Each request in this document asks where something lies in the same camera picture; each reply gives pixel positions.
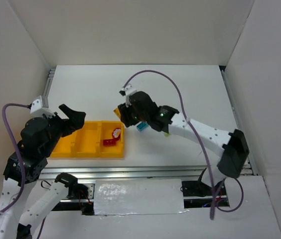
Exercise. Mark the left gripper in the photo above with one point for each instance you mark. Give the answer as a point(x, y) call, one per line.
point(64, 123)

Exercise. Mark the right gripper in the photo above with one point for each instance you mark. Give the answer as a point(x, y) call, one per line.
point(124, 115)

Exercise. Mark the red arched lego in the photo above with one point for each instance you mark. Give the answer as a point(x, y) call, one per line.
point(116, 133)

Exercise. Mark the red rectangular lego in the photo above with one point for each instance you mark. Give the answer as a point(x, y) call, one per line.
point(109, 142)

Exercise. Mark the red yellow lego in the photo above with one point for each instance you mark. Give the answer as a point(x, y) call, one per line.
point(117, 112)

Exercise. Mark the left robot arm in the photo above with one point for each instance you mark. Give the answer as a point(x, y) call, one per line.
point(21, 173)

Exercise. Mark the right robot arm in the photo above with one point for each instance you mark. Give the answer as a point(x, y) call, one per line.
point(231, 147)

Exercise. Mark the blue long lego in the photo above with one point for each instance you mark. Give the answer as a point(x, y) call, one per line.
point(141, 126)

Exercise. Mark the yellow three-compartment bin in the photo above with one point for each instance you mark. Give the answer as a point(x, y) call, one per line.
point(87, 142)

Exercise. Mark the white taped sheet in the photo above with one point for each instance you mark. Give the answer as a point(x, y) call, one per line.
point(138, 197)

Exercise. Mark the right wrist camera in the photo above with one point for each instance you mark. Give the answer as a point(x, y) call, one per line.
point(128, 90)

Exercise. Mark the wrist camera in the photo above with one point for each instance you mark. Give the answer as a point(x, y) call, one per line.
point(128, 90)
point(39, 106)

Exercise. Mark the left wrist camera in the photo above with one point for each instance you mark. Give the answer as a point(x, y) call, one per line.
point(39, 106)

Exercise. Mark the aluminium rail frame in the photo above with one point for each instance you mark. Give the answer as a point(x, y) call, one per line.
point(197, 91)

